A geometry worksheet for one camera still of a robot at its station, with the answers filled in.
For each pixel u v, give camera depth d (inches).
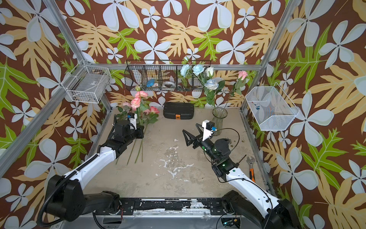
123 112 43.8
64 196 15.9
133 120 29.4
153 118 44.5
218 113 36.8
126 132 25.8
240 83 33.1
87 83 33.8
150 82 36.9
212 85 30.6
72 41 31.6
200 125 28.4
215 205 29.5
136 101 30.7
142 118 32.4
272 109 33.0
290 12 27.3
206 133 24.0
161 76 38.6
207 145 24.7
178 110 46.6
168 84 38.8
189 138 24.6
